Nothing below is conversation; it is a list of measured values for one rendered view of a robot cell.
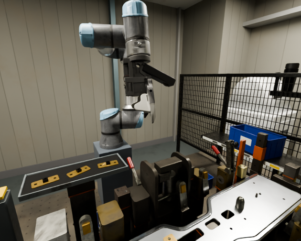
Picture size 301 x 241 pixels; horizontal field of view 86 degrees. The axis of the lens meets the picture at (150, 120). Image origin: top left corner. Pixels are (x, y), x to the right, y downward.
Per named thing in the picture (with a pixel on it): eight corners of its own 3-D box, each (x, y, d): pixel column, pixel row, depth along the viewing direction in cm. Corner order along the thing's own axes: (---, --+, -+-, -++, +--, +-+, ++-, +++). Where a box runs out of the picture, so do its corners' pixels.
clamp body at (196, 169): (194, 241, 85) (199, 179, 75) (180, 225, 94) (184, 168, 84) (203, 235, 88) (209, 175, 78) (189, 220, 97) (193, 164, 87)
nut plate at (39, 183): (31, 189, 55) (31, 186, 55) (31, 183, 58) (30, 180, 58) (59, 180, 60) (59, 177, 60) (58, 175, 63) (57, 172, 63)
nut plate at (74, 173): (70, 178, 61) (69, 175, 60) (66, 174, 63) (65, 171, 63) (91, 169, 67) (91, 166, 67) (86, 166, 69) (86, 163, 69)
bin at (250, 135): (264, 160, 100) (269, 140, 96) (227, 141, 128) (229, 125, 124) (283, 156, 105) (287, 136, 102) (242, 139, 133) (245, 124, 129)
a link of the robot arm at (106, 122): (102, 127, 108) (100, 107, 104) (122, 126, 110) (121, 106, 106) (99, 133, 96) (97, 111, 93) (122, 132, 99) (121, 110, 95)
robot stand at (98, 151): (98, 192, 120) (92, 142, 110) (123, 183, 129) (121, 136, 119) (104, 211, 103) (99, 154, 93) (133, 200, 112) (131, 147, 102)
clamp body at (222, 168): (220, 229, 92) (227, 174, 82) (206, 216, 100) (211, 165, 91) (227, 224, 95) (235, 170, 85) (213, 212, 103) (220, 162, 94)
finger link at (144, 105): (136, 125, 46) (132, 98, 50) (156, 122, 47) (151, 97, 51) (136, 119, 43) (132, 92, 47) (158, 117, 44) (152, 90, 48)
